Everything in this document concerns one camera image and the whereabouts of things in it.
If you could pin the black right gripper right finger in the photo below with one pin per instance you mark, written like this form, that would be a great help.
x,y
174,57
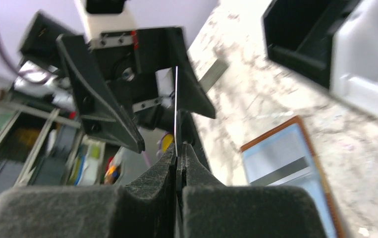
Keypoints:
x,y
212,210

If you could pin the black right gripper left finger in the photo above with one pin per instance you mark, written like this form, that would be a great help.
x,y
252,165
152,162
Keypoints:
x,y
145,208

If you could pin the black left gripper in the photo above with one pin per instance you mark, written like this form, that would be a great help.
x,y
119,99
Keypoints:
x,y
113,72

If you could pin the brown leather card holder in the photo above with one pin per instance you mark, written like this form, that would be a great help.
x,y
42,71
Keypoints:
x,y
315,182

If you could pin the black and white card tray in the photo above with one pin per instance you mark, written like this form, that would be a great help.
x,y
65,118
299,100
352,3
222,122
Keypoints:
x,y
332,42

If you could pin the small white red box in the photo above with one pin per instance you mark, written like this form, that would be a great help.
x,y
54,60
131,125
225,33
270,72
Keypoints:
x,y
213,74

